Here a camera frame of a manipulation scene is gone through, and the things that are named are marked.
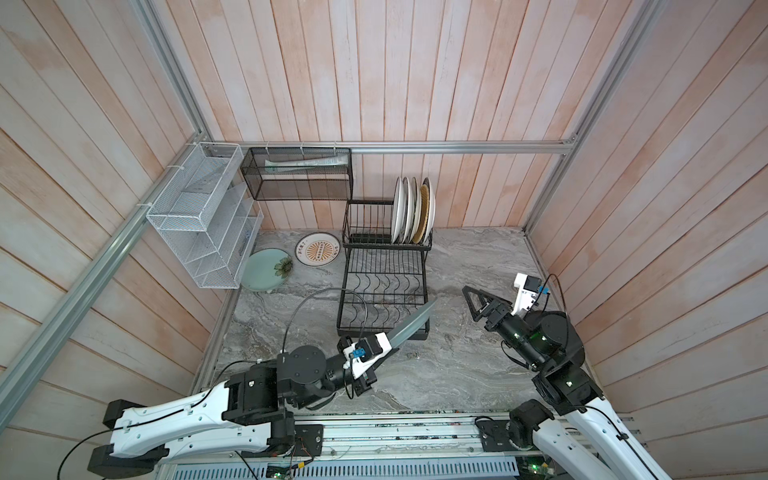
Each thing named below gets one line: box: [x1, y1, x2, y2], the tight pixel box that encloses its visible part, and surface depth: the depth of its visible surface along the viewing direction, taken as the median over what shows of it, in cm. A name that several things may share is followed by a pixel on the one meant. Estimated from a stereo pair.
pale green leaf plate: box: [241, 248, 293, 292], surface depth 110 cm
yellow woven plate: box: [412, 184, 429, 244], surface depth 81 cm
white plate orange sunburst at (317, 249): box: [294, 232, 341, 267], surface depth 116 cm
